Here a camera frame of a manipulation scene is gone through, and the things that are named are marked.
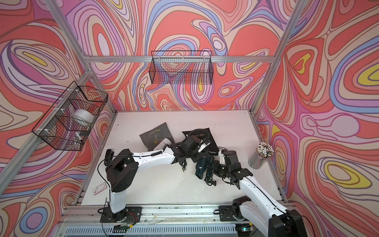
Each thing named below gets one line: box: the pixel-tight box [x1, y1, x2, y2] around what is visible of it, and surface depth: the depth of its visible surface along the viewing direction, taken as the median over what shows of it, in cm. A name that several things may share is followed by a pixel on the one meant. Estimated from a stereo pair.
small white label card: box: [92, 181, 108, 196], surface depth 84 cm
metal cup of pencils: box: [247, 142, 275, 170], surface depth 80 cm
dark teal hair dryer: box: [194, 155, 215, 180], surface depth 84 cm
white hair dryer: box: [154, 137, 173, 151], surface depth 96 cm
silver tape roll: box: [71, 108, 95, 125], surface depth 76 cm
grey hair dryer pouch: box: [139, 121, 175, 152], surface depth 106 cm
